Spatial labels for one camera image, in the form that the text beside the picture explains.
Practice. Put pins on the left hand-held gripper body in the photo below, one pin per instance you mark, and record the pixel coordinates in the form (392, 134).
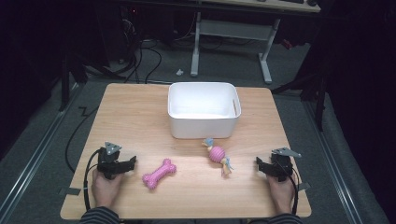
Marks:
(109, 160)

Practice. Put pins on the black metal stand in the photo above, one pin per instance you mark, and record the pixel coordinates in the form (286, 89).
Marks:
(319, 102)
(64, 90)

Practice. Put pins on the dark computer tower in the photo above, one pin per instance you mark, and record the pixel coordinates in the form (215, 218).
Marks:
(120, 34)

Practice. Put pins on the small white crumpled scrap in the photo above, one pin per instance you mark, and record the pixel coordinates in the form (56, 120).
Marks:
(179, 72)

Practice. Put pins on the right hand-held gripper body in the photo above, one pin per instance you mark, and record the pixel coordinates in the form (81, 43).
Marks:
(281, 166)

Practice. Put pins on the pink bone toy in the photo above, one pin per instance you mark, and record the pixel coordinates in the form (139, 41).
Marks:
(159, 174)

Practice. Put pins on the metal floor rail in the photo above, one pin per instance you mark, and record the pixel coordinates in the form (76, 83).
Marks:
(31, 155)
(334, 165)

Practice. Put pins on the small red object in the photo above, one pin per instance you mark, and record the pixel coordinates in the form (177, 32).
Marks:
(286, 44)

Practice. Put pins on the white plastic bin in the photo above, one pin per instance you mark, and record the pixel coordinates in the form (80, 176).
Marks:
(202, 127)

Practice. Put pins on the grey tape piece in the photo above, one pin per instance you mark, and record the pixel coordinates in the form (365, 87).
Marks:
(71, 191)

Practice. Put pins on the person's right hand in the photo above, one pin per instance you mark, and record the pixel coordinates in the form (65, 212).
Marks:
(281, 194)

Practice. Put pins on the wooden desk with white legs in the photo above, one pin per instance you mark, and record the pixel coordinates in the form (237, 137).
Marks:
(236, 29)

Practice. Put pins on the person's left hand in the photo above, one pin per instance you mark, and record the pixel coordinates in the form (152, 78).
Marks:
(106, 189)

